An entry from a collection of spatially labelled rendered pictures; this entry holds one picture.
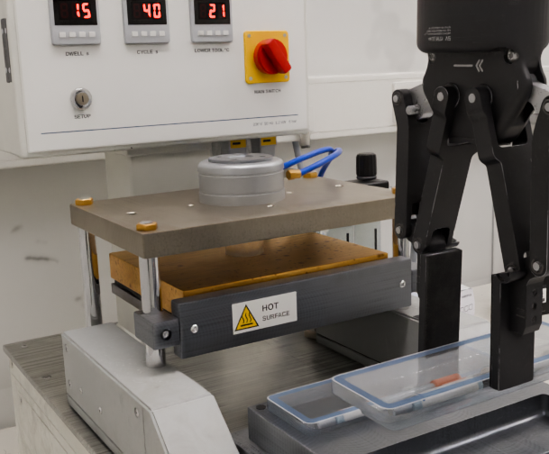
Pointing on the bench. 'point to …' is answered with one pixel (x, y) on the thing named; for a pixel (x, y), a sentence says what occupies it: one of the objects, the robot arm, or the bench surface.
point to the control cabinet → (144, 85)
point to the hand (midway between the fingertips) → (474, 320)
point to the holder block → (442, 430)
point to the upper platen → (237, 266)
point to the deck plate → (20, 350)
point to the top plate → (235, 206)
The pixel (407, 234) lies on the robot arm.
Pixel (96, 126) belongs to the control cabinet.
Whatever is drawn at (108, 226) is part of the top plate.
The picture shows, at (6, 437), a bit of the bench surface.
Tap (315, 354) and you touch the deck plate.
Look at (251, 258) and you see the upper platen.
